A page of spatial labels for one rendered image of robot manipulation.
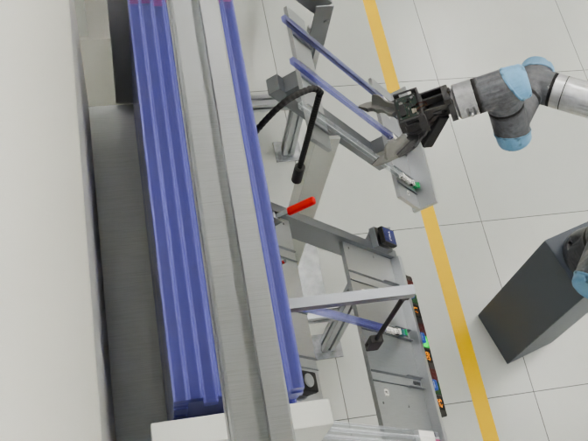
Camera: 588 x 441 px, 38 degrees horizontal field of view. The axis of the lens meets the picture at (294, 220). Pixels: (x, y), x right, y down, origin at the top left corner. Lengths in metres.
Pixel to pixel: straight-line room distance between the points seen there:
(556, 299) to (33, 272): 1.79
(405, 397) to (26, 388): 1.15
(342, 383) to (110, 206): 1.52
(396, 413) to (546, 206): 1.49
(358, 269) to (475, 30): 1.79
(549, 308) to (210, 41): 1.85
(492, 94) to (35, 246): 1.15
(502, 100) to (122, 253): 0.90
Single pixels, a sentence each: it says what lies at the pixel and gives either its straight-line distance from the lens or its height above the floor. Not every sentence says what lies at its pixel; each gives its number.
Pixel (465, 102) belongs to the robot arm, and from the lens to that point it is 1.76.
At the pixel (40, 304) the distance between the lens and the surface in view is 0.79.
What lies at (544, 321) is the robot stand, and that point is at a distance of 2.49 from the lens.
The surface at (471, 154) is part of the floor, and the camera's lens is 3.08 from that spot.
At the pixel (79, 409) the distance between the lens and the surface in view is 0.75.
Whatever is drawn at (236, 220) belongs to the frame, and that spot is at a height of 1.90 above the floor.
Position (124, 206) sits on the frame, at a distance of 1.20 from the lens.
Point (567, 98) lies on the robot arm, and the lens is 1.90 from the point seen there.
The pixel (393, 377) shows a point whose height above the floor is 0.79.
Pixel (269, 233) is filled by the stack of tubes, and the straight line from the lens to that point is 0.89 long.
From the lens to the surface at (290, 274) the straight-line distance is 1.61.
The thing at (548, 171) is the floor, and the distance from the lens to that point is 3.16.
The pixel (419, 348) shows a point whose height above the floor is 0.73.
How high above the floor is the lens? 2.45
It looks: 61 degrees down
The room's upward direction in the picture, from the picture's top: 16 degrees clockwise
